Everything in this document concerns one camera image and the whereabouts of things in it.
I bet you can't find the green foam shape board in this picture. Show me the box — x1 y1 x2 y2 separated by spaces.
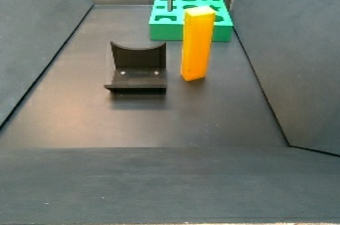
149 0 233 42

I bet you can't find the yellow rectangular block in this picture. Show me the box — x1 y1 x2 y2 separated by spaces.
179 6 214 81

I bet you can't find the black curved holder bracket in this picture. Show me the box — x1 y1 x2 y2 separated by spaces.
103 42 167 93

